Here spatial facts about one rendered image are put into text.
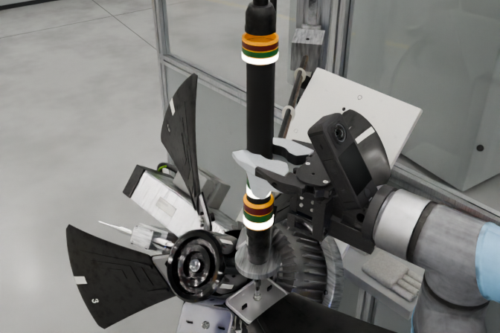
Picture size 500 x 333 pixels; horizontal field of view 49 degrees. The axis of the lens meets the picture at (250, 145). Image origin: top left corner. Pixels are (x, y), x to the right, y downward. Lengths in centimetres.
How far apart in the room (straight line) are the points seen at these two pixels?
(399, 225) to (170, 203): 67
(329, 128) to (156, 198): 67
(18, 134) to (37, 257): 121
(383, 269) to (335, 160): 81
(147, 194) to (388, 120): 54
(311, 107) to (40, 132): 283
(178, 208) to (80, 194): 203
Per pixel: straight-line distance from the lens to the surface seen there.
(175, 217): 119
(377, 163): 81
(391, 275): 142
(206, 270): 90
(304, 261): 103
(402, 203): 64
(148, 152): 345
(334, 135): 63
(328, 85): 119
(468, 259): 62
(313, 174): 68
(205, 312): 98
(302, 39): 130
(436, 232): 63
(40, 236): 298
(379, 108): 113
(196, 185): 98
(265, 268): 84
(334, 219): 70
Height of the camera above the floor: 187
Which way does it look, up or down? 33 degrees down
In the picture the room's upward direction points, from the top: straight up
